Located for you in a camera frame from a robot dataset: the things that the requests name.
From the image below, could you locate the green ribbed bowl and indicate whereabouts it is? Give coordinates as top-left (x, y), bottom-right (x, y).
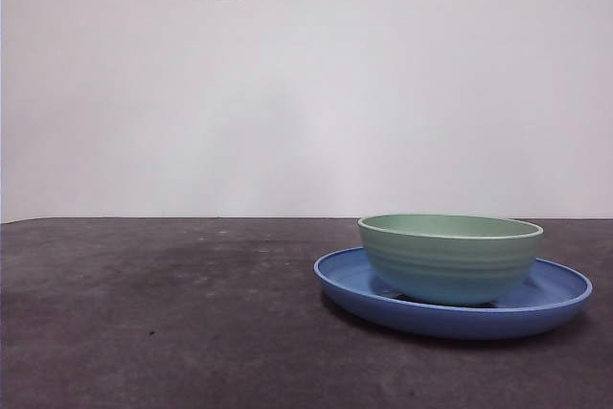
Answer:
top-left (357, 214), bottom-right (545, 307)

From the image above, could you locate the blue round plate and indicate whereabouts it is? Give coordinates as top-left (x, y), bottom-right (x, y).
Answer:
top-left (313, 245), bottom-right (594, 341)

